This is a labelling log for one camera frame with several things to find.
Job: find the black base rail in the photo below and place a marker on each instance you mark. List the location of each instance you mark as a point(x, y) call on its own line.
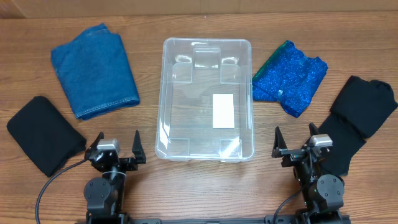
point(211, 221)

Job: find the clear plastic storage bin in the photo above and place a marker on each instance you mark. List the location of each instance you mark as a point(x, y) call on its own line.
point(192, 71)

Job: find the blue sparkly sequin garment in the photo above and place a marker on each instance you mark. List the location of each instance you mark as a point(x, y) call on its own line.
point(290, 78)

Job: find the black garment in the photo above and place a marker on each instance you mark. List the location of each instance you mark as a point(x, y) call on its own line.
point(358, 111)

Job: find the white label in bin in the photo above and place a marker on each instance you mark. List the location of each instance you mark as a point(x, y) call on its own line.
point(223, 111)

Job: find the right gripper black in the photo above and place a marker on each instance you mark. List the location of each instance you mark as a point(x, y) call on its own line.
point(292, 154)

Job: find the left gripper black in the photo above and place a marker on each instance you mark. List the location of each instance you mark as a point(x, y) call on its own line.
point(123, 160)

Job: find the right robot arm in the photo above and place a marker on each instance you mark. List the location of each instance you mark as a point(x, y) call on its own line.
point(322, 192)

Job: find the blue denim jeans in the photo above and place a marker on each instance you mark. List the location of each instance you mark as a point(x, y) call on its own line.
point(95, 74)

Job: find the black cloth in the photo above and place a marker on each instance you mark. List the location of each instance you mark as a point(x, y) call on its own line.
point(45, 136)

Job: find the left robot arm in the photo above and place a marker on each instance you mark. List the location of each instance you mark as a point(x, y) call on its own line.
point(105, 194)

